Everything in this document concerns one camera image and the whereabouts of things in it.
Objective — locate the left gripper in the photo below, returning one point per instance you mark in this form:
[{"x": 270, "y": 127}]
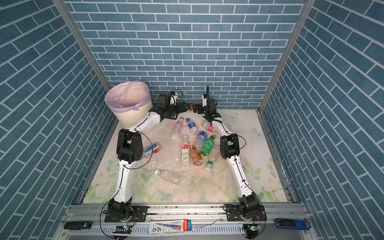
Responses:
[{"x": 178, "y": 109}]

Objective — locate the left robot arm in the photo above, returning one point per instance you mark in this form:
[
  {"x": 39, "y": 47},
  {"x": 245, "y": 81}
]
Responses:
[{"x": 130, "y": 150}]

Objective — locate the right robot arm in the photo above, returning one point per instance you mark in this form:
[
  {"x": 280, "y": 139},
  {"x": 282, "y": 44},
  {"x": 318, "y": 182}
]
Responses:
[{"x": 249, "y": 203}]

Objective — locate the white bin with pink liner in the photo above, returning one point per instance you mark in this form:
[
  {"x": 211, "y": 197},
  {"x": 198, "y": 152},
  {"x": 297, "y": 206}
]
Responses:
[{"x": 130, "y": 102}]

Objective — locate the black desk calculator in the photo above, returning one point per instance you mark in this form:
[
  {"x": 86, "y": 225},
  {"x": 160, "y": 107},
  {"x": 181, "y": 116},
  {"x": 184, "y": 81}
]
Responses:
[{"x": 172, "y": 116}]

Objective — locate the clear bottle blue label blue cap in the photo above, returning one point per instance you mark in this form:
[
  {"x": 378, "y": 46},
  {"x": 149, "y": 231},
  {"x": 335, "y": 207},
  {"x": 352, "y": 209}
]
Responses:
[{"x": 192, "y": 127}]

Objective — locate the clear bottle red label yellow cap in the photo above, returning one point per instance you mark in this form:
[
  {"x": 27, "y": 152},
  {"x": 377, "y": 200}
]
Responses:
[{"x": 206, "y": 125}]

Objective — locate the Pocari Sweat clear bottle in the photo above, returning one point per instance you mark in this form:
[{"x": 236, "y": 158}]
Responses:
[{"x": 200, "y": 140}]

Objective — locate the flat bottle blue red label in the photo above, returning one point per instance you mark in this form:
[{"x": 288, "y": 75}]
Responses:
[{"x": 152, "y": 149}]

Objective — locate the clear bottle red white label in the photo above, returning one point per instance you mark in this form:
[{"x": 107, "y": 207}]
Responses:
[{"x": 185, "y": 151}]

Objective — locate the green soda bottle yellow cap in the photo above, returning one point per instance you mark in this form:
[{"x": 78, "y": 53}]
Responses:
[{"x": 208, "y": 146}]

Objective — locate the brown tea bottle white cap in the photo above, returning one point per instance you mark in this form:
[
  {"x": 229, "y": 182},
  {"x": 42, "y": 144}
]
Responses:
[{"x": 195, "y": 155}]

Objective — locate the clear bottle with green cap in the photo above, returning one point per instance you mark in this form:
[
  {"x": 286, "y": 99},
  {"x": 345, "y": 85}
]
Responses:
[{"x": 215, "y": 152}]

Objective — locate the crushed clear bottle white cap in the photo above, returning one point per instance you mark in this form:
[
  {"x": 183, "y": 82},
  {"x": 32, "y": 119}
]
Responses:
[{"x": 169, "y": 176}]

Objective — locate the white red blue tube package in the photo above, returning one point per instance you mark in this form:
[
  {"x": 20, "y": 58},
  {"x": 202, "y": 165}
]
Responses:
[{"x": 175, "y": 226}]

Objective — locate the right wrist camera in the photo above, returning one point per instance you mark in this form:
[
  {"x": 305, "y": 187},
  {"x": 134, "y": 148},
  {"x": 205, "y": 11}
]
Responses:
[{"x": 204, "y": 100}]

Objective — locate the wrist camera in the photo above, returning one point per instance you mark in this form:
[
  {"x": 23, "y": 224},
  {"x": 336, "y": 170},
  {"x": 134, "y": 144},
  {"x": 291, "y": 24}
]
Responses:
[
  {"x": 204, "y": 100},
  {"x": 173, "y": 99}
]

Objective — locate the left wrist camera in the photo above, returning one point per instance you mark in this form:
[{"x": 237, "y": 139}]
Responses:
[{"x": 173, "y": 99}]

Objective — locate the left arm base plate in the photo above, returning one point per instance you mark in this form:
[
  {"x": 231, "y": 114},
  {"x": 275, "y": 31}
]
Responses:
[{"x": 129, "y": 214}]

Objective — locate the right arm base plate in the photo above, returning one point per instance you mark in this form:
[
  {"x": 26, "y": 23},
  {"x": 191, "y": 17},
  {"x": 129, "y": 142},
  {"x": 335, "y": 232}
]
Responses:
[{"x": 236, "y": 213}]

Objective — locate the white slotted cable duct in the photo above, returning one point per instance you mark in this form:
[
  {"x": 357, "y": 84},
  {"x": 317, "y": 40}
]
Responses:
[{"x": 146, "y": 230}]

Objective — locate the blue black device on rail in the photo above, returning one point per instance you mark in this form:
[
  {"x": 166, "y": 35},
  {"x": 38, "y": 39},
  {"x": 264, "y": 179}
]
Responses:
[{"x": 292, "y": 224}]

